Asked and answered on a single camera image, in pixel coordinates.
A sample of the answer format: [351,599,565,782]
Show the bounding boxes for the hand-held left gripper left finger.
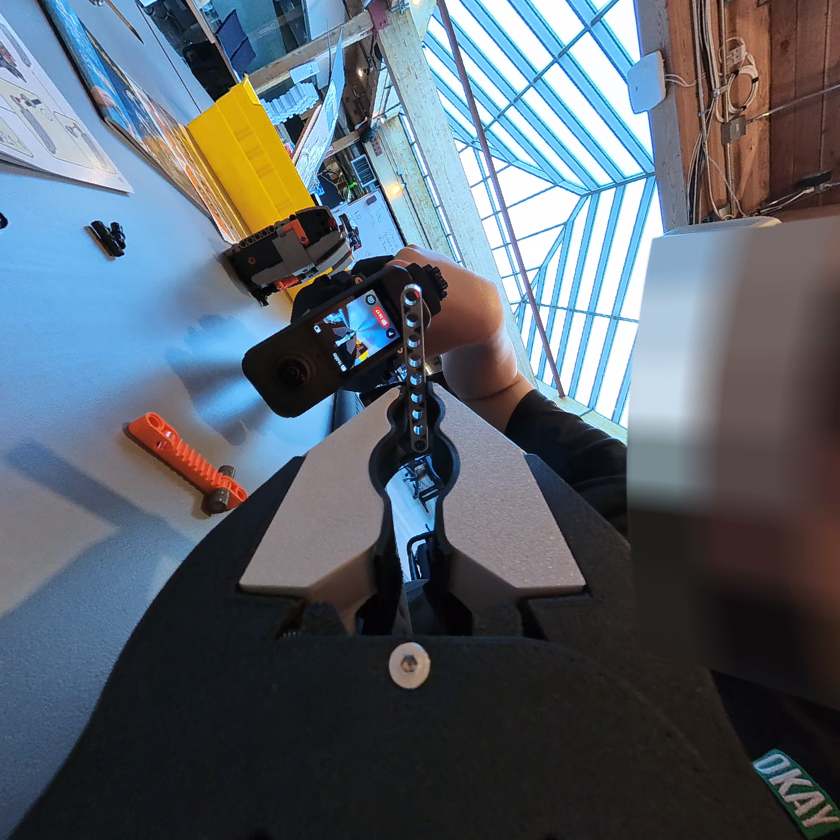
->
[239,387,402,635]

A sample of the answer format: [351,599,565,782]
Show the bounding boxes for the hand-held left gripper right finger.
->
[433,386,586,632]

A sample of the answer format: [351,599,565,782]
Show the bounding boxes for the grey perforated brick beam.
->
[398,283,435,455]

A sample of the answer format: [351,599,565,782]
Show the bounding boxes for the person's right forearm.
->
[438,341,631,529]

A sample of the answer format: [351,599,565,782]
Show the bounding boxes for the white desk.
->
[0,0,349,828]

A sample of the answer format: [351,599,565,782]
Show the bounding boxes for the person's right hand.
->
[392,245,511,361]

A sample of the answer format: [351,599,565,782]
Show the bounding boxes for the dark grey brick connector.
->
[201,464,249,517]

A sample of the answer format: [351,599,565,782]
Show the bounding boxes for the grey black orange brick model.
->
[222,206,357,308]

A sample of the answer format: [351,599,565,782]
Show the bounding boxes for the orange toothed brick rack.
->
[123,412,249,506]

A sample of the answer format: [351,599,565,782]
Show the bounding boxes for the whiteboard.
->
[331,189,405,265]

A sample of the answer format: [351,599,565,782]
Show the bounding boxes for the yellow plastic bin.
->
[188,74,317,303]

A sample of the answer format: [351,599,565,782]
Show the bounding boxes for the black brick connector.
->
[87,220,127,259]

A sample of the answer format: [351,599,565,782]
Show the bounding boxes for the thin red pipe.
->
[437,0,567,398]

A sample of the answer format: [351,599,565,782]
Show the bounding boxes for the colourful printed box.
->
[38,0,232,245]

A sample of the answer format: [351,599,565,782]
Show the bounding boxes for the person's black shirt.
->
[707,672,840,840]

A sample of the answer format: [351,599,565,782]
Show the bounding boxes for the printed instruction booklet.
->
[0,12,134,195]

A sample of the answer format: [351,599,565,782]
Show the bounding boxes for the white wall device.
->
[626,51,668,116]

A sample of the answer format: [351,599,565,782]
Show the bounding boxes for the bundle of white cables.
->
[686,0,765,224]

